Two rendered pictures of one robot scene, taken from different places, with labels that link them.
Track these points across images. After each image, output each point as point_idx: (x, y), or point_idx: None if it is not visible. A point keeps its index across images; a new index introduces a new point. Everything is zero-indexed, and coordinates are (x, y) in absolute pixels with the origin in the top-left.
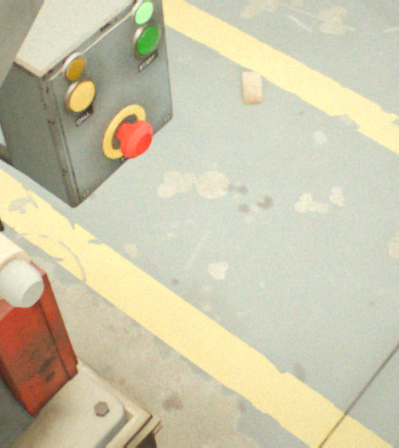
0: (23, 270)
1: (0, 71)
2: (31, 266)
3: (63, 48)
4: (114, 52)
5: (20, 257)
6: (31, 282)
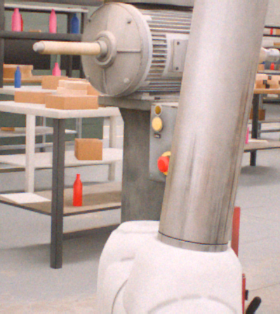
0: (38, 43)
1: None
2: (40, 44)
3: (163, 104)
4: (172, 120)
5: (43, 45)
6: (36, 43)
